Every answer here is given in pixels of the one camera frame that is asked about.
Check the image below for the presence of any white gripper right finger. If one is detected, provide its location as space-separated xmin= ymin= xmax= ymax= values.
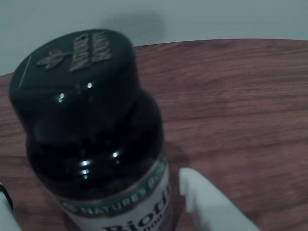
xmin=179 ymin=167 xmax=262 ymax=231

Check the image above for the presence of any green-capped biotin pill bottle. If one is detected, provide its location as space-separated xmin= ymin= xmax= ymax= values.
xmin=7 ymin=28 xmax=183 ymax=231

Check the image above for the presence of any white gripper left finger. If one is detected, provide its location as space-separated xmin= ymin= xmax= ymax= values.
xmin=0 ymin=182 xmax=22 ymax=231

